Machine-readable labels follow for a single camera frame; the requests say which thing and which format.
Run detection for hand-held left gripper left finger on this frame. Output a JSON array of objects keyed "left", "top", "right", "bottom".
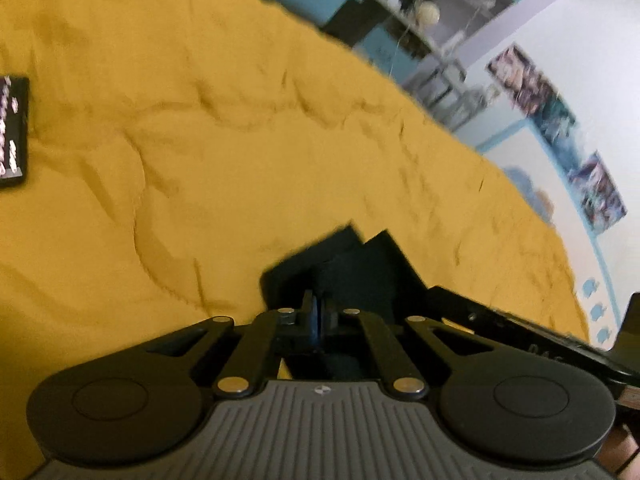
[{"left": 142, "top": 290, "right": 318, "bottom": 401}]

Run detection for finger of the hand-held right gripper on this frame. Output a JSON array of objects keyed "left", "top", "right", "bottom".
[{"left": 426, "top": 284, "right": 507, "bottom": 330}]

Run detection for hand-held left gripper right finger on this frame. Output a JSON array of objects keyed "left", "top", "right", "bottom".
[{"left": 320, "top": 298, "right": 502, "bottom": 401}]

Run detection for black pants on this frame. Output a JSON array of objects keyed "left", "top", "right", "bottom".
[{"left": 260, "top": 220, "right": 437, "bottom": 382}]

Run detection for blue pillow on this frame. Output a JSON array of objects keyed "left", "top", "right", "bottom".
[{"left": 502, "top": 164, "right": 558, "bottom": 228}]

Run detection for white and blue headboard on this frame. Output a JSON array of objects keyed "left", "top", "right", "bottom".
[{"left": 474, "top": 119, "right": 628, "bottom": 353}]

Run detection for grey metal chair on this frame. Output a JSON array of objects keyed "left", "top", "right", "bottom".
[{"left": 404, "top": 59, "right": 470, "bottom": 113}]

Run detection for yellow blanket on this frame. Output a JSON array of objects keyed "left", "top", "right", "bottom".
[{"left": 0, "top": 0, "right": 592, "bottom": 467}]

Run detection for round cream plush toy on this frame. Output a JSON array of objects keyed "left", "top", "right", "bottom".
[{"left": 416, "top": 2, "right": 442, "bottom": 27}]

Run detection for desk with blue front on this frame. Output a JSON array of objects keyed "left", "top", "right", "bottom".
[{"left": 262, "top": 0, "right": 436, "bottom": 78}]

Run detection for black printed box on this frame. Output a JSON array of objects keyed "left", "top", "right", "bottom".
[{"left": 0, "top": 74, "right": 32, "bottom": 192}]

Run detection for wall poster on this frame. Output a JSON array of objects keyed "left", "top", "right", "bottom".
[
  {"left": 569, "top": 151, "right": 629, "bottom": 235},
  {"left": 486, "top": 44, "right": 557, "bottom": 108},
  {"left": 525, "top": 87, "right": 580, "bottom": 173}
]

